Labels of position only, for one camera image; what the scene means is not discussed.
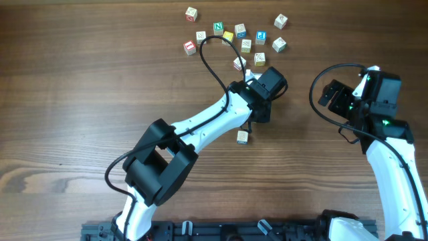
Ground yellow top block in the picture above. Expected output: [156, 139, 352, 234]
[222, 31, 233, 46]

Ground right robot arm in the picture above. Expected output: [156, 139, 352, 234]
[318, 66, 427, 240]

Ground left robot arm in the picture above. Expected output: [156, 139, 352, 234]
[114, 67, 288, 240]

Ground yellow sided picture block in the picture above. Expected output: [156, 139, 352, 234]
[254, 52, 266, 66]

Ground red blue tilted block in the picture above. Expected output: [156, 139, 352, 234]
[233, 57, 246, 71]

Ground green sided picture block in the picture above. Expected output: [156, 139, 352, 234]
[272, 37, 287, 53]

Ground yellow green picture block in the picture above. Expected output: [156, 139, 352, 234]
[241, 39, 251, 53]

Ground blue P block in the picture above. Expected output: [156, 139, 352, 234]
[255, 31, 267, 45]

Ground blue sided picture block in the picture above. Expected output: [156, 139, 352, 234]
[235, 23, 247, 39]

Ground far right picture block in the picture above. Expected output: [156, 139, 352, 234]
[274, 14, 288, 29]

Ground green N block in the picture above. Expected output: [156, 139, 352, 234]
[213, 21, 224, 35]

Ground white picture block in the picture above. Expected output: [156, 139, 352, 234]
[196, 31, 207, 45]

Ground red I block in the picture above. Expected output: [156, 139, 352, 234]
[183, 41, 197, 56]

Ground red six block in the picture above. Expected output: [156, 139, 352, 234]
[185, 7, 198, 22]

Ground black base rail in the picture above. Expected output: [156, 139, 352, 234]
[80, 220, 316, 241]

